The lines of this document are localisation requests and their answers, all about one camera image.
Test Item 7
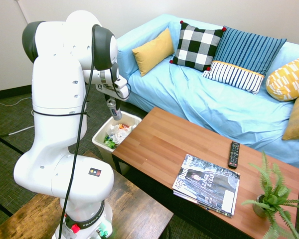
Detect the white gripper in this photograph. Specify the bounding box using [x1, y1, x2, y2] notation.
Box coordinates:
[97, 83, 130, 114]

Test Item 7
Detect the silver drink can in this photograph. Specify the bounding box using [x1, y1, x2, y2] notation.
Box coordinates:
[106, 98, 123, 121]

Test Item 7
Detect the beige plastic trash bin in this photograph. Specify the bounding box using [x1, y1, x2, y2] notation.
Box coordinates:
[91, 111, 143, 175]

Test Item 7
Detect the crumpled white paper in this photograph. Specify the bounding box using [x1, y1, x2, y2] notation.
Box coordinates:
[109, 123, 133, 145]

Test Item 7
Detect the green wrapper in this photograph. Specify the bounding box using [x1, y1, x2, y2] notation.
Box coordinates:
[104, 134, 118, 150]

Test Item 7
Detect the plain mustard pillow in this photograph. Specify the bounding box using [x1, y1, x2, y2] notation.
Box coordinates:
[132, 27, 175, 77]

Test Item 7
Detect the wooden coffee table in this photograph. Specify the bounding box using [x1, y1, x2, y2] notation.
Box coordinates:
[111, 107, 299, 239]

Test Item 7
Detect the light blue sofa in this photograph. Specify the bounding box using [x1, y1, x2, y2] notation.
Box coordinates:
[116, 13, 299, 190]

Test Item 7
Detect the black white checked pillow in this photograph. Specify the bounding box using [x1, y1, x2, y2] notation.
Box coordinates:
[169, 20, 227, 72]

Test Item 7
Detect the rustic dark wood table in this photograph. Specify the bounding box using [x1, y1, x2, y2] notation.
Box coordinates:
[0, 150, 174, 239]

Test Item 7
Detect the business magazine with dark cover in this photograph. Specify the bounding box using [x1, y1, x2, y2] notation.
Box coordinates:
[172, 153, 241, 215]

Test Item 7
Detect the black remote control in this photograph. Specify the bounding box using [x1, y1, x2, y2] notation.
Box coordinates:
[227, 141, 241, 169]

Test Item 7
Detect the blue striped pillow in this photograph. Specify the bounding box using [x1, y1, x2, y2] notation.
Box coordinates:
[201, 26, 288, 96]

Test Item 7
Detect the magazine under cover magazine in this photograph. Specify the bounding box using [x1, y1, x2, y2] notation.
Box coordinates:
[173, 189, 234, 218]

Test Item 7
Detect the yellow white patterned bolster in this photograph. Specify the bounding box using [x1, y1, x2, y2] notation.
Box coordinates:
[266, 53, 299, 102]

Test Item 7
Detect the potted green fern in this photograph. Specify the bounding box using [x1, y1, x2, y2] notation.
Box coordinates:
[241, 150, 299, 239]

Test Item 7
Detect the mustard striped pillow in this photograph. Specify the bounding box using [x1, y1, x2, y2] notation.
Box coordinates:
[282, 92, 299, 141]

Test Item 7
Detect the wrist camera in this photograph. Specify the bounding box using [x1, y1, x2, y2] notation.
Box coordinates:
[113, 78, 129, 90]

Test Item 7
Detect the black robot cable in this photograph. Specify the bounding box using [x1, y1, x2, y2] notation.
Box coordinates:
[58, 24, 102, 239]

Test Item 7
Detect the white floor cable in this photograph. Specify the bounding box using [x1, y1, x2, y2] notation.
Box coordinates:
[8, 125, 36, 136]

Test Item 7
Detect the thin grey floor cable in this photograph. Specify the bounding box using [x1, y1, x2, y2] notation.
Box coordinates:
[0, 96, 32, 108]

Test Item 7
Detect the black camera tripod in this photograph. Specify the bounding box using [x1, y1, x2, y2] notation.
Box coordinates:
[0, 128, 24, 156]

